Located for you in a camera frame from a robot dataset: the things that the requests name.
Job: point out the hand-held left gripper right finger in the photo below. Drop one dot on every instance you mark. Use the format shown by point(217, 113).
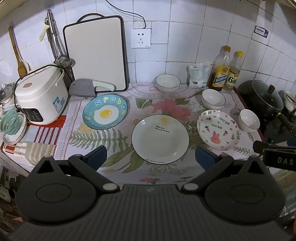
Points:
point(204, 156)

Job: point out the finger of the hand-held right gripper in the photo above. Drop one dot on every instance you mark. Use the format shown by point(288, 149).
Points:
point(259, 147)

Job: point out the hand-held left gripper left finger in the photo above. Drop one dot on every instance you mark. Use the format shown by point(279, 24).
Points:
point(97, 157)

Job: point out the white bowl black rim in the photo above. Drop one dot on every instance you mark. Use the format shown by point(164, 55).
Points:
point(167, 82)
point(212, 98)
point(249, 120)

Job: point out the white bunny print plate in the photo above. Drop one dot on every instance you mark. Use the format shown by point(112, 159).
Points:
point(217, 129)

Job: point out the blue fried egg plate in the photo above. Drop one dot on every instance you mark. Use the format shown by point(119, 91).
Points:
point(104, 113)

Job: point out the white plate with sun print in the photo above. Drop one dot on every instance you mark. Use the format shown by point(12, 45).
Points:
point(159, 141)

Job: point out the glass pot lid wooden knob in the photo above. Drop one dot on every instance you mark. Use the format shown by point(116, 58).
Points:
point(266, 95)

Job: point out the black cooking pot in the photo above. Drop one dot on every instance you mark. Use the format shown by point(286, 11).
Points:
point(247, 92)

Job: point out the white dish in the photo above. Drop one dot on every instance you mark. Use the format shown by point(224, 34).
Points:
point(291, 98)

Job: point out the striped cloth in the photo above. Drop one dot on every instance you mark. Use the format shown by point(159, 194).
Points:
point(39, 139)

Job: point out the floral tablecloth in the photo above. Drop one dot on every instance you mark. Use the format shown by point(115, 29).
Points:
point(143, 106)

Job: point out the clear vinegar bottle yellow cap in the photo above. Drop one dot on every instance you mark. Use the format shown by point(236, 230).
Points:
point(233, 76)

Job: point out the clear plastic bag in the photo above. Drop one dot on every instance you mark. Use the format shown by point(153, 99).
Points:
point(198, 75)

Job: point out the white rice cooker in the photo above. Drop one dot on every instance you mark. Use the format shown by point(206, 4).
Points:
point(41, 97)

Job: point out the white patterned bowl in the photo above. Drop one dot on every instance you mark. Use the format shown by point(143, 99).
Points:
point(17, 136)

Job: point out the dark sauce bottle yellow label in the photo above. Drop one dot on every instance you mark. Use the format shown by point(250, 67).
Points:
point(219, 74)

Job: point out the green plastic colander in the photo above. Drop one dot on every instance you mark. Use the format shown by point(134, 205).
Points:
point(10, 122)

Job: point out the steel slotted spoon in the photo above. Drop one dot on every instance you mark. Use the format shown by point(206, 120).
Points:
point(69, 62)

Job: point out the white cutting board black edge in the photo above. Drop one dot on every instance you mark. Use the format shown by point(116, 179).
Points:
point(94, 53)

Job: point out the small glass lid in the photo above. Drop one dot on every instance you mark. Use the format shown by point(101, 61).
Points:
point(5, 92)

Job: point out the steel ladle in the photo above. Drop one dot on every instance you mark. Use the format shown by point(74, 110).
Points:
point(55, 44)

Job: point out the wooden spatula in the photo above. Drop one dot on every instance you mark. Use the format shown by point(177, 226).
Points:
point(19, 62)

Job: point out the white peeler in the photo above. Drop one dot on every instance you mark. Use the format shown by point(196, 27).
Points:
point(42, 32)

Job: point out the wall sticker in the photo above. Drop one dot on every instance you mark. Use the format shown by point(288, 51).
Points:
point(261, 31)

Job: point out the white wall socket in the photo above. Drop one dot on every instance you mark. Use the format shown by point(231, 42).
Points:
point(141, 38)

